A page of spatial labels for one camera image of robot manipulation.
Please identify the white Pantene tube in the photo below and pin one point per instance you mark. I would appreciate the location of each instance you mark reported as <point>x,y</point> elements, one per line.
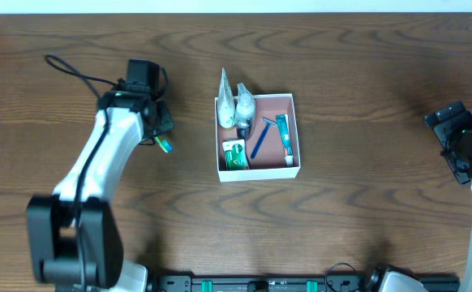
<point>225,104</point>

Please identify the white cardboard box pink inside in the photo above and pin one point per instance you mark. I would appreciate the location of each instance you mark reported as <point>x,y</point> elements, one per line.
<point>269,162</point>

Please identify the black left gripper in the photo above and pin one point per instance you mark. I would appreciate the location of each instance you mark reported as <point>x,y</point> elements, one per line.
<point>165,120</point>

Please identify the green toothpaste tube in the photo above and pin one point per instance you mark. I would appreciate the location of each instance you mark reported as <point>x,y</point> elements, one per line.
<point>284,130</point>

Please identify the green white soap box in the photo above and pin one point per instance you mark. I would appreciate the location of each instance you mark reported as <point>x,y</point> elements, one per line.
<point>235,155</point>

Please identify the black mounting rail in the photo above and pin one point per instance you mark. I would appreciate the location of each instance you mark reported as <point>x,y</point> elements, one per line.
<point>185,283</point>

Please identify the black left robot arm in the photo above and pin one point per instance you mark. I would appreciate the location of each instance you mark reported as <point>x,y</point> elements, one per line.
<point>74,241</point>

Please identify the green white toothbrush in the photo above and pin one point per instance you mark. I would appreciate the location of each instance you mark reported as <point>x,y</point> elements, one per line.
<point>164,144</point>

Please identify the clear foam pump bottle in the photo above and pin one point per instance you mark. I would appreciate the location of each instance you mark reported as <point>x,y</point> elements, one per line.
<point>245,113</point>

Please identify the blue disposable razor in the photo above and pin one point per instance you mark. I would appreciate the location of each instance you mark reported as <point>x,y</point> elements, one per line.
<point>268,123</point>

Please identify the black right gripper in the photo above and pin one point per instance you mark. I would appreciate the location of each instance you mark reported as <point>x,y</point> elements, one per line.
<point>447,118</point>

